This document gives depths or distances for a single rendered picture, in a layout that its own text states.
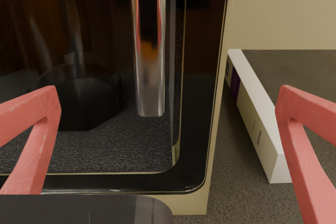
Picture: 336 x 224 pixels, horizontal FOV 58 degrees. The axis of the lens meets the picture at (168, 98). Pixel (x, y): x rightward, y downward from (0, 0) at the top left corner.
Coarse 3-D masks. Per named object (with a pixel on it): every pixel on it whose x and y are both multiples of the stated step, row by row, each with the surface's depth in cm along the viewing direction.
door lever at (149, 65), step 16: (144, 0) 13; (160, 0) 13; (144, 16) 13; (160, 16) 13; (144, 32) 14; (160, 32) 14; (144, 48) 14; (160, 48) 14; (144, 64) 14; (160, 64) 15; (144, 80) 15; (160, 80) 15; (144, 96) 16; (160, 96) 16; (144, 112) 16; (160, 112) 16
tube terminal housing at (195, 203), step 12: (228, 0) 19; (228, 12) 20; (228, 24) 20; (228, 36) 20; (216, 96) 23; (216, 108) 24; (216, 120) 25; (216, 132) 26; (204, 192) 30; (168, 204) 31; (180, 204) 31; (192, 204) 31; (204, 204) 31
